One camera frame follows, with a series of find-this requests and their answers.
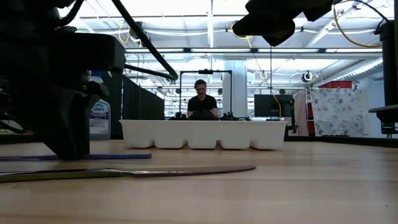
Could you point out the person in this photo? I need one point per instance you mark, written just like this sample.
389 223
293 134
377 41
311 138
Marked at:
202 104

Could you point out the floral hanging cloth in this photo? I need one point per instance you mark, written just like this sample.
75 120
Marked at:
337 112

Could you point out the black background frame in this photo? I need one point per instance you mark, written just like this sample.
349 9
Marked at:
205 71

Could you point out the white hanging cloth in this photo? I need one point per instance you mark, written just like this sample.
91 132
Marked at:
301 109

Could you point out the black round ceiling fixture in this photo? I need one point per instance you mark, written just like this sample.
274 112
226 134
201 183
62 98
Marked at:
307 76

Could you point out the white cutlery organizer tray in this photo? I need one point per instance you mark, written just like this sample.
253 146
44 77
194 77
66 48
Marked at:
202 133

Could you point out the black background monitor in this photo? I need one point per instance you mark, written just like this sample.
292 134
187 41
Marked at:
267 105

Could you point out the black curtain partition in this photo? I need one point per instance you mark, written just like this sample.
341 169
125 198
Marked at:
140 102

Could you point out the Dawn spray bottle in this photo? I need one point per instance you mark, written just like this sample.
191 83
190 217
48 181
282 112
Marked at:
100 118

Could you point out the background black robot arm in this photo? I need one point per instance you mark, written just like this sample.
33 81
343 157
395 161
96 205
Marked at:
178 117
230 117

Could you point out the black upright post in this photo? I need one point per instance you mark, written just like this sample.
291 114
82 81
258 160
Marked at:
390 62

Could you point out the white building column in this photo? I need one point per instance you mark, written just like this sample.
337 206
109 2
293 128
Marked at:
239 87

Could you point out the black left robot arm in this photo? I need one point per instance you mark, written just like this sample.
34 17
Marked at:
25 15

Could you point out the black side shelf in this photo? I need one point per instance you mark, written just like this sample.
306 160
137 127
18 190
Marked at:
385 109

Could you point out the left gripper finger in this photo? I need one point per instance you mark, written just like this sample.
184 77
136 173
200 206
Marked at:
71 124
28 118

